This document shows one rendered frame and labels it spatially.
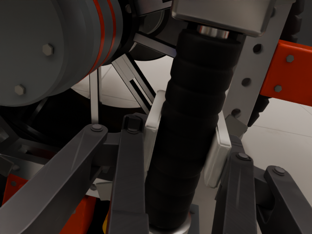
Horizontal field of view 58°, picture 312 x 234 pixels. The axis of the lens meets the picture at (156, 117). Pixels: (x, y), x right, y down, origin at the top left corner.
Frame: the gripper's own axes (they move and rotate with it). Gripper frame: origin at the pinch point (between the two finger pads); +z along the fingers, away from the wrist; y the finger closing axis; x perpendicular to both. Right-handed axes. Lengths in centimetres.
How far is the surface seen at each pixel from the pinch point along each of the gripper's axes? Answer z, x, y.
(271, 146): 190, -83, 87
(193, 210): 83, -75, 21
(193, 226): 73, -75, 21
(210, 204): 100, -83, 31
